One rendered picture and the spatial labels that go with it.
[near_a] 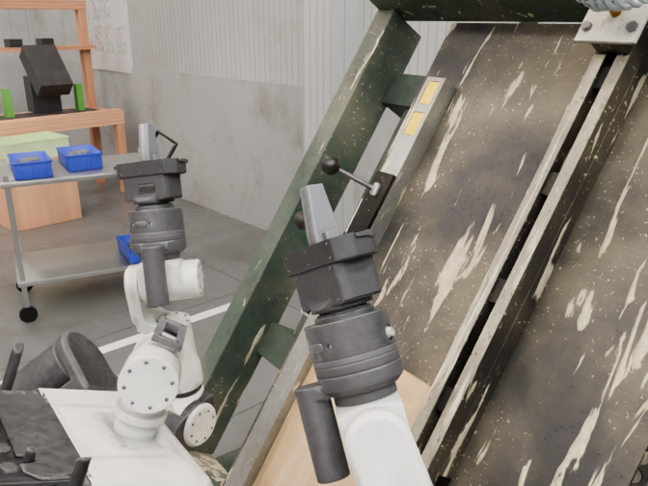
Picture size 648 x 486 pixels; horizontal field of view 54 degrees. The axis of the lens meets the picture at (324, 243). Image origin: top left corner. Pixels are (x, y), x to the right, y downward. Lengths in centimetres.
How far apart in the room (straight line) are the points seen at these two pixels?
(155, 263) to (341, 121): 62
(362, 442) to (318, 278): 16
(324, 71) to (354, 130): 305
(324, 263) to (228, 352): 87
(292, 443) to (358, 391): 66
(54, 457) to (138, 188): 49
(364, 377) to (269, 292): 86
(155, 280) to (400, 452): 54
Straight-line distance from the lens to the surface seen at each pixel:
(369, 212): 127
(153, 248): 103
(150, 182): 106
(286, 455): 129
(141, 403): 76
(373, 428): 62
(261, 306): 147
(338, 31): 452
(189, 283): 106
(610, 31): 110
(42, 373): 98
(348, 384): 62
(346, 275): 61
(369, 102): 152
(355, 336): 62
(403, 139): 131
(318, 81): 459
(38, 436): 77
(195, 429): 117
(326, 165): 124
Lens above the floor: 181
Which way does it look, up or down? 19 degrees down
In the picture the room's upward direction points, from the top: straight up
